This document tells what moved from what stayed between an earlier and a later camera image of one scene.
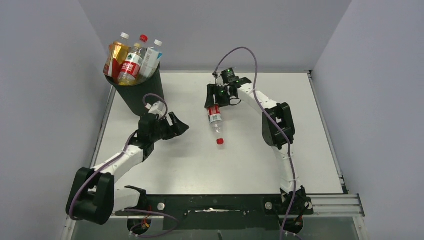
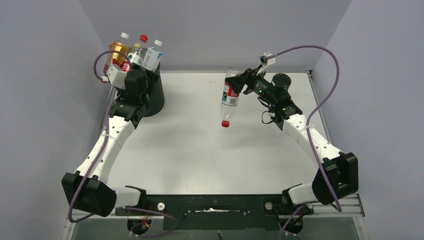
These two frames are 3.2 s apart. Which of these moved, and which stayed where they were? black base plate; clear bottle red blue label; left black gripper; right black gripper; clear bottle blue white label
Moved: left black gripper; right black gripper; clear bottle red blue label
Stayed: clear bottle blue white label; black base plate
